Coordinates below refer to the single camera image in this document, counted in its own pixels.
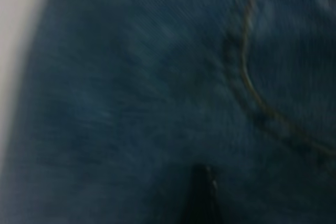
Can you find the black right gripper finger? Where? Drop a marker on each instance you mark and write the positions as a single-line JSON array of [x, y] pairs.
[[202, 203]]

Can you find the blue denim elastic-waist pants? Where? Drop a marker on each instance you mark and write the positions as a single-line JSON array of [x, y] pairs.
[[131, 90]]

